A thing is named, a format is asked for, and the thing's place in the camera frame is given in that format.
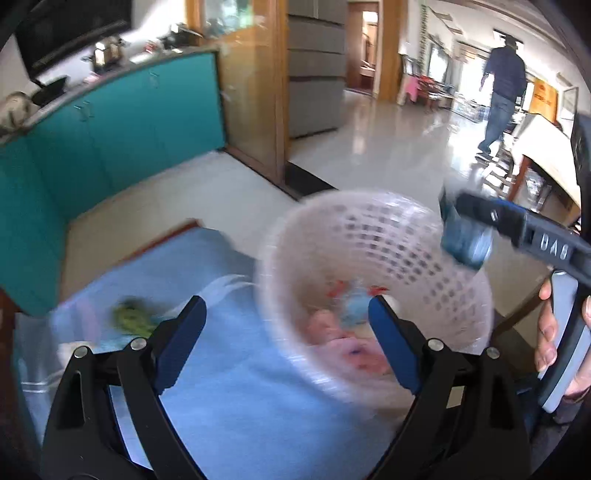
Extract red and white wrapper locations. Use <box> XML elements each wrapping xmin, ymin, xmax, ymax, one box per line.
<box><xmin>329</xmin><ymin>281</ymin><xmax>389</xmax><ymax>298</ymax></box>

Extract pink toy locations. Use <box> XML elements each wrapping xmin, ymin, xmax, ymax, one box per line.
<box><xmin>307</xmin><ymin>309</ymin><xmax>393</xmax><ymax>384</ymax></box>

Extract white plastic lattice basket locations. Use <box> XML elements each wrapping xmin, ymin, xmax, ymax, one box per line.
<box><xmin>254</xmin><ymin>189</ymin><xmax>495</xmax><ymax>411</ymax></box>

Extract black range hood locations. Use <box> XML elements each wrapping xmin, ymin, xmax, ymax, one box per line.
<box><xmin>16</xmin><ymin>0</ymin><xmax>132</xmax><ymax>84</ymax></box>

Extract teal lower kitchen cabinets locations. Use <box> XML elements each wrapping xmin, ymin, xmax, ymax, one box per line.
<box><xmin>0</xmin><ymin>46</ymin><xmax>227</xmax><ymax>317</ymax></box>

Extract green vine garland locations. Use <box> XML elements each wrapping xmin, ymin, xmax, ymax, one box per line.
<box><xmin>418</xmin><ymin>4</ymin><xmax>435</xmax><ymax>75</ymax></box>

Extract person's right hand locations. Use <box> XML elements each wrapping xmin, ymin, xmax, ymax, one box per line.
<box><xmin>536</xmin><ymin>281</ymin><xmax>591</xmax><ymax>372</ymax></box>

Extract blue tablecloth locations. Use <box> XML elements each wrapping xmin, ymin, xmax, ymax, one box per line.
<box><xmin>14</xmin><ymin>226</ymin><xmax>402</xmax><ymax>480</ymax></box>

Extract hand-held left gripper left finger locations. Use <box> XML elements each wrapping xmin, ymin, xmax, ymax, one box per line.
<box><xmin>41</xmin><ymin>295</ymin><xmax>207</xmax><ymax>480</ymax></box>

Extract brown wooden doorway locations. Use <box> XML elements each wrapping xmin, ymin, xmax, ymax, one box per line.
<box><xmin>346</xmin><ymin>2</ymin><xmax>382</xmax><ymax>97</ymax></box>

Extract wooden dining table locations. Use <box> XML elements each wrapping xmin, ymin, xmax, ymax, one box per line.
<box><xmin>510</xmin><ymin>113</ymin><xmax>583</xmax><ymax>217</ymax></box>

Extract orange box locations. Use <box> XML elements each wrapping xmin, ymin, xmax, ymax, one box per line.
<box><xmin>529</xmin><ymin>78</ymin><xmax>559</xmax><ymax>123</ymax></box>

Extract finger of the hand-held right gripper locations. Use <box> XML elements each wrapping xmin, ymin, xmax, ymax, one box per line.
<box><xmin>455</xmin><ymin>193</ymin><xmax>528</xmax><ymax>247</ymax></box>

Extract steel stockpot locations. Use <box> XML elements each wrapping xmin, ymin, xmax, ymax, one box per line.
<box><xmin>90</xmin><ymin>37</ymin><xmax>125</xmax><ymax>72</ymax></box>

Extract grey kitchen countertop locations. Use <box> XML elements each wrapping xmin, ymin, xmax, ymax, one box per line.
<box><xmin>0</xmin><ymin>44</ymin><xmax>220</xmax><ymax>144</ymax></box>

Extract light blue face mask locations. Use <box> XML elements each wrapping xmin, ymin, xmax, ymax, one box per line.
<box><xmin>344</xmin><ymin>281</ymin><xmax>376</xmax><ymax>325</ymax></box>

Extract black pot with steel lid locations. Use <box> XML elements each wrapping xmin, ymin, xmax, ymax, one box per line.
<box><xmin>164</xmin><ymin>24</ymin><xmax>204</xmax><ymax>49</ymax></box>

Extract black wok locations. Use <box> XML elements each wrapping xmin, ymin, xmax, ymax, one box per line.
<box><xmin>31</xmin><ymin>76</ymin><xmax>69</xmax><ymax>106</ymax></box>

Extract glass sliding door wooden frame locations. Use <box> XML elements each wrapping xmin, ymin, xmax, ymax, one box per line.
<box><xmin>185</xmin><ymin>0</ymin><xmax>291</xmax><ymax>185</ymax></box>

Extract pink cloth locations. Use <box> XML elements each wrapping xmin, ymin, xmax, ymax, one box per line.
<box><xmin>398</xmin><ymin>76</ymin><xmax>419</xmax><ymax>104</ymax></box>

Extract steel pot lid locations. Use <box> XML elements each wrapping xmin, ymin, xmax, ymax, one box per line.
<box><xmin>0</xmin><ymin>91</ymin><xmax>33</xmax><ymax>134</ymax></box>

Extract green toy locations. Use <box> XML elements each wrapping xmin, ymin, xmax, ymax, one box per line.
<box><xmin>111</xmin><ymin>300</ymin><xmax>162</xmax><ymax>335</ymax></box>

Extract teal wrapper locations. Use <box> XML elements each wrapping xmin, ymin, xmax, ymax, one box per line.
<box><xmin>438</xmin><ymin>189</ymin><xmax>495</xmax><ymax>269</ymax></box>

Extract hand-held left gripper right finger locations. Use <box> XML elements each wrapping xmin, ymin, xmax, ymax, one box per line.
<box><xmin>368</xmin><ymin>295</ymin><xmax>527</xmax><ymax>480</ymax></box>

